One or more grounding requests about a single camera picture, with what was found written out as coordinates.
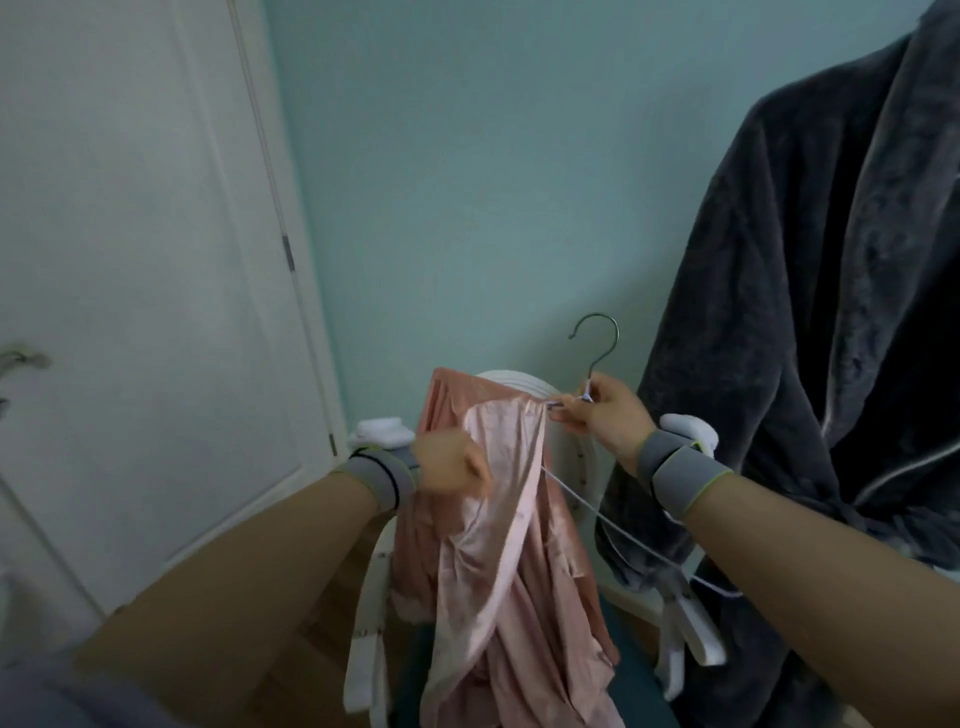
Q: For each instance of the person's left hand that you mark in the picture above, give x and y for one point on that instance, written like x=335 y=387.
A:
x=448 y=463

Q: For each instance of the person's right hand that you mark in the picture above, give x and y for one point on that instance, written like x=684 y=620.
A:
x=616 y=424

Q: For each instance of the person's right fingers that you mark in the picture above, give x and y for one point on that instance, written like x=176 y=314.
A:
x=571 y=411

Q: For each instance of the person's left fingers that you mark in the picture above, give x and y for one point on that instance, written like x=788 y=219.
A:
x=474 y=472

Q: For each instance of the white hanger with metal hook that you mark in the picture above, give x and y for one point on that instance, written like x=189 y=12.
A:
x=616 y=337

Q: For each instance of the pink satin garment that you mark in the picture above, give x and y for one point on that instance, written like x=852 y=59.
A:
x=510 y=570

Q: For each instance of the person's left forearm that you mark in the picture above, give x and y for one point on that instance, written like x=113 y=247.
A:
x=240 y=592

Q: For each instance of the person's right forearm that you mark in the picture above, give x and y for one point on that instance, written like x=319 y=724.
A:
x=825 y=592

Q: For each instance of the grey wristband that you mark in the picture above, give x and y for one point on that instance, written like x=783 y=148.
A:
x=679 y=469
x=379 y=474

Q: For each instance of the white wrist tracker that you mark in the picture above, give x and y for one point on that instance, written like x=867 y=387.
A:
x=384 y=433
x=694 y=431

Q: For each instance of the white chair with teal seat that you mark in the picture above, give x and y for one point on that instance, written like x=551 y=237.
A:
x=367 y=637

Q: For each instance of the dark grey fleece bathrobe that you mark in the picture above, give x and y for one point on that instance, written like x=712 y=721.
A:
x=840 y=300

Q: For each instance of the white door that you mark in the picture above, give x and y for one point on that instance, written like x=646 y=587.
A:
x=135 y=285

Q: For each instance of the grey sleeve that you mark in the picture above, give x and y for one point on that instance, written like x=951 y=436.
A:
x=67 y=694

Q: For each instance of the white door frame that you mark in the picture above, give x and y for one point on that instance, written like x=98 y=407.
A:
x=289 y=150

